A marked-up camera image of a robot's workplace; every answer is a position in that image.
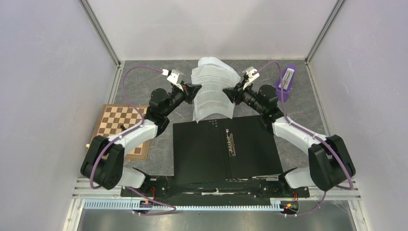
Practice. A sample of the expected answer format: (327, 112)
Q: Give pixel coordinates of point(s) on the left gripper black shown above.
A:
(189, 92)

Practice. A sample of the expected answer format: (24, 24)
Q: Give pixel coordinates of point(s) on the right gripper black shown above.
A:
(235, 95)

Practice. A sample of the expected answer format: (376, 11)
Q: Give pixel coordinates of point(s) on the printed paper sheet top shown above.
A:
(211, 99)

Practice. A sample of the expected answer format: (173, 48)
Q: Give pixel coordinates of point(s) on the teal folder black inside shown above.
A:
(201, 153)

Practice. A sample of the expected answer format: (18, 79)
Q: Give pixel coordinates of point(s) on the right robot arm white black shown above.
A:
(329, 161)

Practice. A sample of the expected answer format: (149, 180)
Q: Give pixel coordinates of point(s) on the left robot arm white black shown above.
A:
(104, 162)

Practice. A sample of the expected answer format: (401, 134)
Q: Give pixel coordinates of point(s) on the metal folder clip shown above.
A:
(230, 144)

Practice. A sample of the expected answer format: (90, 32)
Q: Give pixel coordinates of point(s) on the purple metronome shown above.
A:
(283, 85)

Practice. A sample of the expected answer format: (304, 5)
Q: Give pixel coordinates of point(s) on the wooden chessboard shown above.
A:
(112, 117)

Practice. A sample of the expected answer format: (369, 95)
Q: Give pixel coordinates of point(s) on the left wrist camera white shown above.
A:
(173, 76)

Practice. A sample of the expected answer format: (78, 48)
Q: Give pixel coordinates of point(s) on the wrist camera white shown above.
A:
(173, 76)
(250, 75)

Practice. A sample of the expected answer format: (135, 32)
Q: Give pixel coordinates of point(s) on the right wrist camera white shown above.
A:
(250, 75)

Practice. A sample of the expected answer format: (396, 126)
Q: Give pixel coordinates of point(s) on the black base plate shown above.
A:
(257, 190)

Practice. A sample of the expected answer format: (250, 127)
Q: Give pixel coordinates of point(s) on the aluminium frame rail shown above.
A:
(83, 190)

